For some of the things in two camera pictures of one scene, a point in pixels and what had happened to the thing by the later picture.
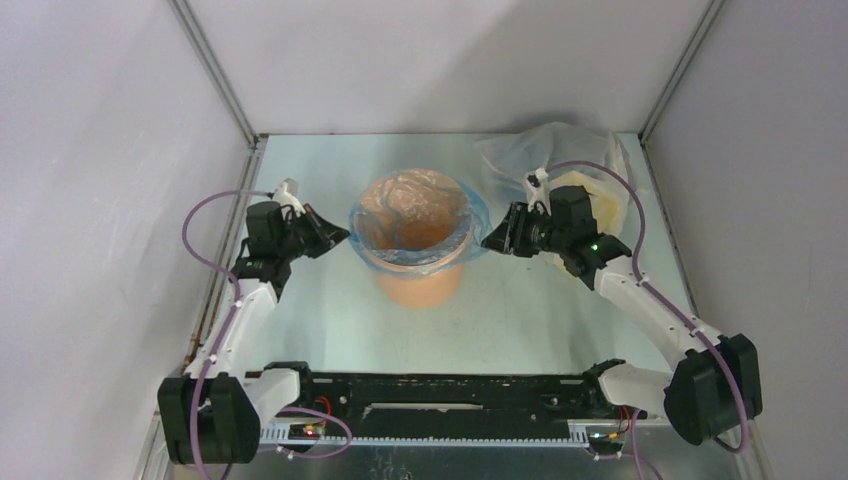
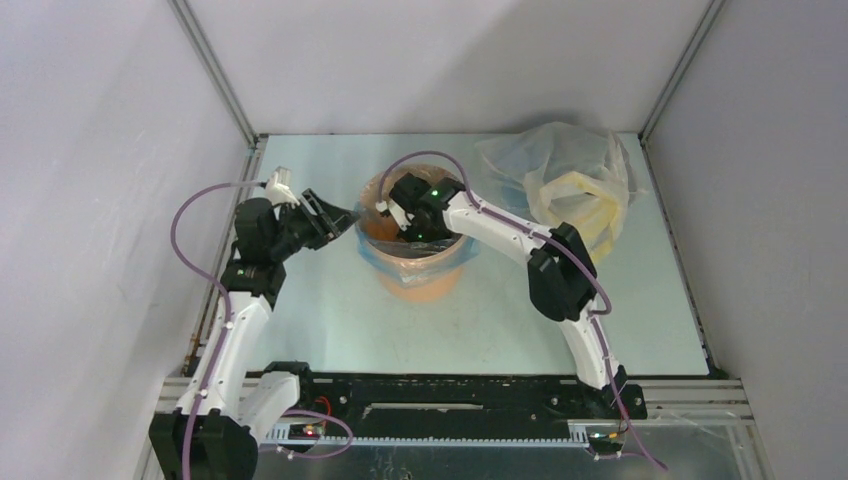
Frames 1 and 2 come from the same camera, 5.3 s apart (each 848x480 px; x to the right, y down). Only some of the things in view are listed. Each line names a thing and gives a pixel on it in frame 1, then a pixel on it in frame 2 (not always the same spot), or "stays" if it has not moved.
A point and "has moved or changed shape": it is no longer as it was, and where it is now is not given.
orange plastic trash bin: [412, 227] stays
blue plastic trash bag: [418, 221] has moved or changed shape
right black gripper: [519, 229] to [411, 221]
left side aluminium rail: [229, 250] stays
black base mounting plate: [338, 403] stays
